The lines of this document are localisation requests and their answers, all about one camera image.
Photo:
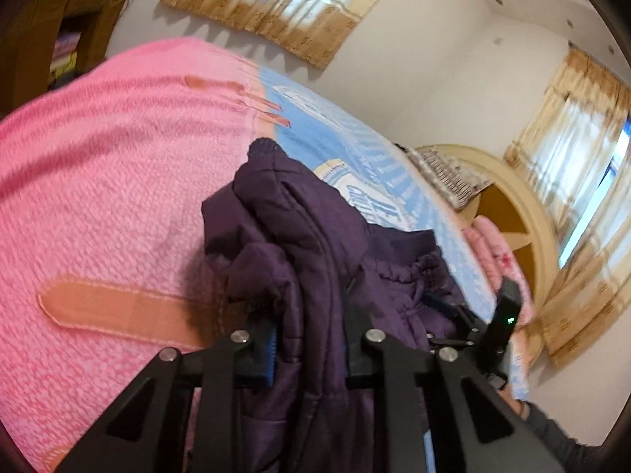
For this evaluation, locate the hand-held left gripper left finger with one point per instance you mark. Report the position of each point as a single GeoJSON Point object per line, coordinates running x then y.
{"type": "Point", "coordinates": [269, 354]}

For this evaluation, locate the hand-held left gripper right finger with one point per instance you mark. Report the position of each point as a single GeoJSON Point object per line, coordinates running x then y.
{"type": "Point", "coordinates": [357, 362]}

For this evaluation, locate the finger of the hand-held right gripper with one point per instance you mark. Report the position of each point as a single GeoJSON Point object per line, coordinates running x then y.
{"type": "Point", "coordinates": [446, 308]}

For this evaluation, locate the purple padded jacket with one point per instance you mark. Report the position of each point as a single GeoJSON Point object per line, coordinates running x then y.
{"type": "Point", "coordinates": [305, 256]}

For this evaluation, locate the person's right forearm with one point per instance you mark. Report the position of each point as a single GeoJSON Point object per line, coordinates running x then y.
{"type": "Point", "coordinates": [557, 438]}

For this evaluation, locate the pink folded quilt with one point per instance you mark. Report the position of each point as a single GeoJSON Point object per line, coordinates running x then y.
{"type": "Point", "coordinates": [498, 256]}

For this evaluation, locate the patterned grey pillow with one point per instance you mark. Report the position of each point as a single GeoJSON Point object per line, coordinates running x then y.
{"type": "Point", "coordinates": [448, 177]}

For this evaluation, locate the round wooden headboard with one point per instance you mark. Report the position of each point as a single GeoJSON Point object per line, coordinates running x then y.
{"type": "Point", "coordinates": [517, 192]}

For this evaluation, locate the blue printed bed sheet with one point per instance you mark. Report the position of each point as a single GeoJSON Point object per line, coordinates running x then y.
{"type": "Point", "coordinates": [374, 157]}

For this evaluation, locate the tall tan window curtain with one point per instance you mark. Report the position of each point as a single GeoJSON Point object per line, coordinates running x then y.
{"type": "Point", "coordinates": [572, 123]}

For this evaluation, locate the pink textured blanket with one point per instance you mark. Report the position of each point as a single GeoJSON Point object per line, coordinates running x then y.
{"type": "Point", "coordinates": [113, 182]}

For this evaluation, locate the wide tan window curtain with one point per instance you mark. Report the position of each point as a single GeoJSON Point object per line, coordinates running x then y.
{"type": "Point", "coordinates": [281, 5]}

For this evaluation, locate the stack of folded cloths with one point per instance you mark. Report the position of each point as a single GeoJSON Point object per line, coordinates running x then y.
{"type": "Point", "coordinates": [64, 56]}

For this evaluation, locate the wooden desk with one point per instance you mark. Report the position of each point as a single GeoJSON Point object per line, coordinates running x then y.
{"type": "Point", "coordinates": [29, 44]}

